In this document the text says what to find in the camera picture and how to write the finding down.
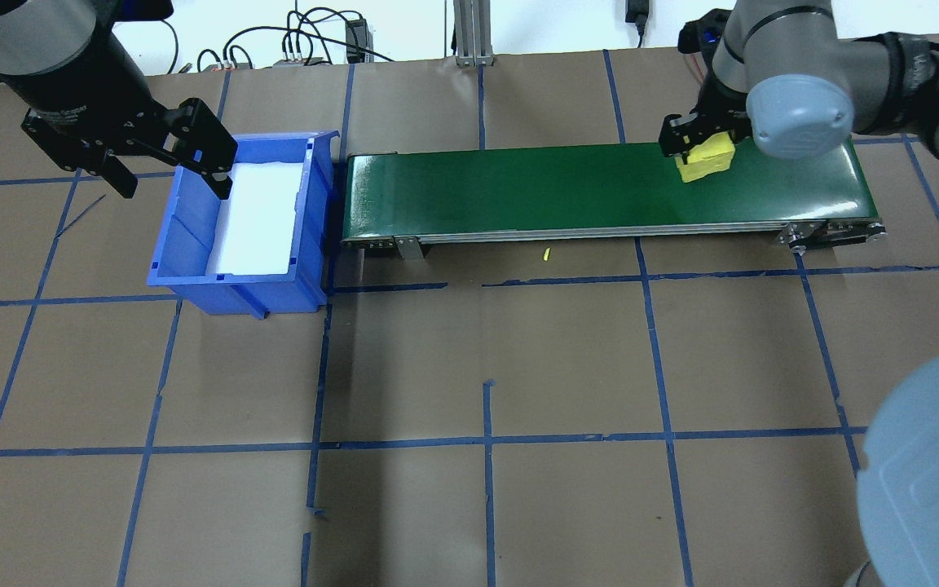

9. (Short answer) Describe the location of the yellow block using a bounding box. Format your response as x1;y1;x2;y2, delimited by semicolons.
676;135;737;184

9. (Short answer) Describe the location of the white bin liner sheet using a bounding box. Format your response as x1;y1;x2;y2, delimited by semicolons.
207;161;307;276

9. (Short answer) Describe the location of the green conveyor belt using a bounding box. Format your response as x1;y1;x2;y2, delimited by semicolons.
342;139;888;262

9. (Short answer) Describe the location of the blue plastic bin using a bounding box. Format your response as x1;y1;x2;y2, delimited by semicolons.
148;130;340;320

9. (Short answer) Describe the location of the white desk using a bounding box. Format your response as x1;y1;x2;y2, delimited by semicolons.
0;0;939;82

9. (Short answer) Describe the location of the black cable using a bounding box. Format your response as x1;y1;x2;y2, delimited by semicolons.
196;7;393;70

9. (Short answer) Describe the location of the black cable adapter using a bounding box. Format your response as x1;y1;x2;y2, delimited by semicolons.
345;18;373;64

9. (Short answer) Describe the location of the aluminium profile post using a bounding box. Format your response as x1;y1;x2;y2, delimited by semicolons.
453;0;495;66

